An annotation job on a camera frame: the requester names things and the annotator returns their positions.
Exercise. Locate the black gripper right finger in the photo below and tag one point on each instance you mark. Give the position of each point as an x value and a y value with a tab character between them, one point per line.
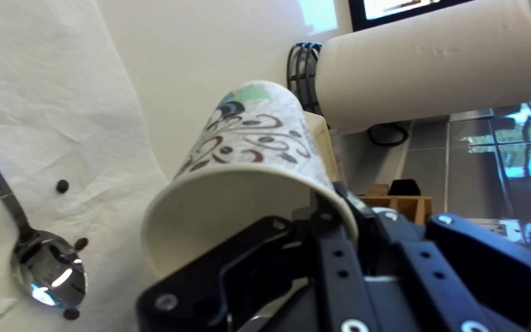
474	277

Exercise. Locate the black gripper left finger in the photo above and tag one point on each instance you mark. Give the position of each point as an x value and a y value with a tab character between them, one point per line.
258	283

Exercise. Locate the patterned paper cup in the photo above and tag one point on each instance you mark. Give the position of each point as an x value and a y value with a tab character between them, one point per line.
247	167

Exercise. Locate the white paper towel roll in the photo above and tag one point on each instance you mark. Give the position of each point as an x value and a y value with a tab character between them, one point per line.
431	67

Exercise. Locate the dark coffee bean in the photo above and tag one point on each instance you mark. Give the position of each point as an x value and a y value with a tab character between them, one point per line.
70	314
61	185
81	244

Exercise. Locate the metal spoon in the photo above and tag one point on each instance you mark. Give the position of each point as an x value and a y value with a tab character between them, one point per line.
46	277

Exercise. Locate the black computer monitor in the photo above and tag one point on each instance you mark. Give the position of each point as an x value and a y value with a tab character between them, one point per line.
400	12

